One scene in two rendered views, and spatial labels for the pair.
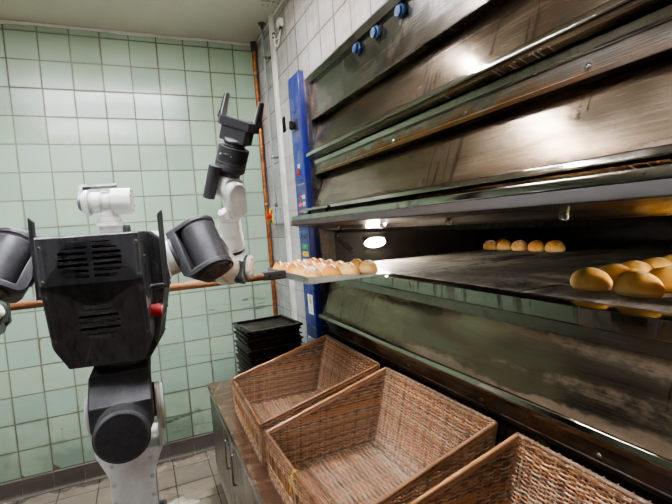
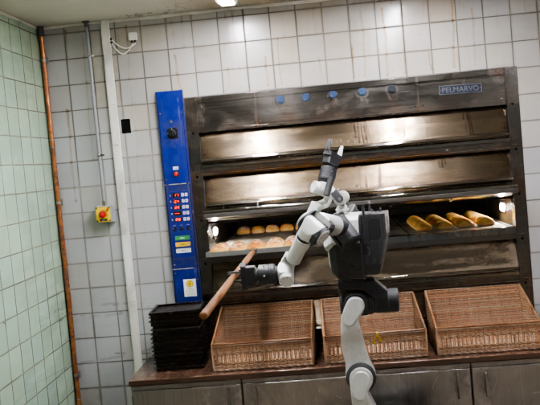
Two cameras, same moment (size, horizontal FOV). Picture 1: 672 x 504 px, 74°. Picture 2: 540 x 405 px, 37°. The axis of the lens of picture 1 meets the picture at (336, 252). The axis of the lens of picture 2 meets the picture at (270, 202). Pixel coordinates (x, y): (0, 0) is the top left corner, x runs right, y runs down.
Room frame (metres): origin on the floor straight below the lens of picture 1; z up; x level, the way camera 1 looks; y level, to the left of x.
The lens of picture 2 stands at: (-0.35, 4.12, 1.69)
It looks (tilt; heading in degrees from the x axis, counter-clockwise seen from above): 3 degrees down; 298
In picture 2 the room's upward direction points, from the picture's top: 5 degrees counter-clockwise
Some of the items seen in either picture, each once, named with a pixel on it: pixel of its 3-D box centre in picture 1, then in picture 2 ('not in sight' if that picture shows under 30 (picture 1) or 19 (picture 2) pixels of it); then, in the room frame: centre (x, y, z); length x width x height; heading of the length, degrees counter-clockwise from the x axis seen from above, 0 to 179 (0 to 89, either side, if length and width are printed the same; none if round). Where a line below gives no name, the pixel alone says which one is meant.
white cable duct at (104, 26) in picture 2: (286, 216); (123, 214); (2.65, 0.28, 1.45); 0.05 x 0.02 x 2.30; 24
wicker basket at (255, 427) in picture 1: (300, 388); (264, 333); (1.81, 0.19, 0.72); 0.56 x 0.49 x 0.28; 22
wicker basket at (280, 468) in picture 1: (369, 451); (371, 325); (1.27, -0.05, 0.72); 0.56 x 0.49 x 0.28; 25
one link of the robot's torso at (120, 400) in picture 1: (124, 401); (368, 295); (1.04, 0.53, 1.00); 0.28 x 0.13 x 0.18; 22
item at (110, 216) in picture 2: (276, 215); (104, 214); (2.74, 0.34, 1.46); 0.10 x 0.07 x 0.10; 24
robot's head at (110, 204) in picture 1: (110, 206); (341, 200); (1.13, 0.55, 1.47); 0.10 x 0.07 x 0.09; 104
